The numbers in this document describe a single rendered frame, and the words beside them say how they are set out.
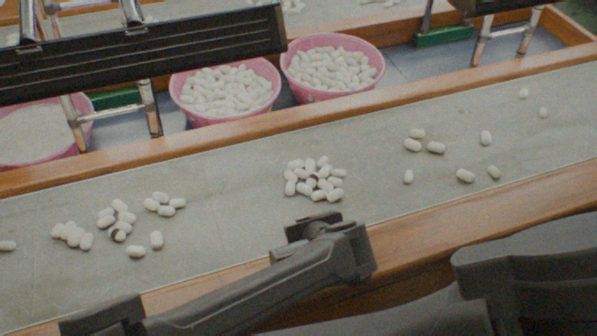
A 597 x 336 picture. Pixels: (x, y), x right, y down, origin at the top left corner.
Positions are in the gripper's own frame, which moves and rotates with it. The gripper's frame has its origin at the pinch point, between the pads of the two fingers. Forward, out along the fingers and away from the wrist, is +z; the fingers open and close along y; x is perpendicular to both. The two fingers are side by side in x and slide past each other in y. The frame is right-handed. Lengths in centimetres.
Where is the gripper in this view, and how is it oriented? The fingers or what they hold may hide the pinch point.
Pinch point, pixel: (300, 227)
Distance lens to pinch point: 96.5
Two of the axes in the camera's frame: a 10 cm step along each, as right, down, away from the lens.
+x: 2.0, 9.7, 1.4
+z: -3.0, -0.8, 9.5
